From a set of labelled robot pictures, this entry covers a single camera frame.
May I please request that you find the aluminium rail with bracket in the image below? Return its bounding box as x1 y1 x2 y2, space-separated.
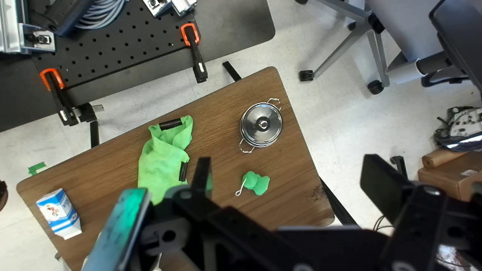
0 0 57 54

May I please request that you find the small green toy with keyring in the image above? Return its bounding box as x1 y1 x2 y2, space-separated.
233 170 270 199

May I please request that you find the orange black bar clamp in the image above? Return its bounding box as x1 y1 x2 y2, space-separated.
38 66 79 128
179 21 209 84

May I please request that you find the small silver pot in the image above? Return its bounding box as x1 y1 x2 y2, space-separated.
236 96 285 155

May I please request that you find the brown wooden block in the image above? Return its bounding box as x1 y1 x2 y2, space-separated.
417 152 482 203

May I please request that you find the green tape scrap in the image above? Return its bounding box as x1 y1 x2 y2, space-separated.
26 161 48 176

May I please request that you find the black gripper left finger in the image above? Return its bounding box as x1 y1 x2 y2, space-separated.
173 155 218 214

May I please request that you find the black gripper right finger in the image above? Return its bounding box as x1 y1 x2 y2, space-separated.
359 152 418 223

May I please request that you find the green cloth bag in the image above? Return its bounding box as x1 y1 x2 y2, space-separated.
135 115 195 206

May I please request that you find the grey office chair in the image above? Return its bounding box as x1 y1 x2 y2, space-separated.
293 0 482 96

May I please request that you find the teal glossy gripper attachment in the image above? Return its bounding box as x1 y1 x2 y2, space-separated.
81 187 151 271

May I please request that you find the black perforated mounting board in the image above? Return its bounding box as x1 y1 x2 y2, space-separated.
0 0 276 133

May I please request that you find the black white sneaker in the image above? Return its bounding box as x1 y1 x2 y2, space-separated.
432 104 482 154

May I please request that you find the silver pot lid with knob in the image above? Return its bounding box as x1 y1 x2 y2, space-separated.
237 101 284 149

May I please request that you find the white blue milk carton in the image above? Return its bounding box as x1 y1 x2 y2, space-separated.
34 187 84 241

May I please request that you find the grey blue cable bundle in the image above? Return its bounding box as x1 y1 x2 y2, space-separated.
73 0 126 30

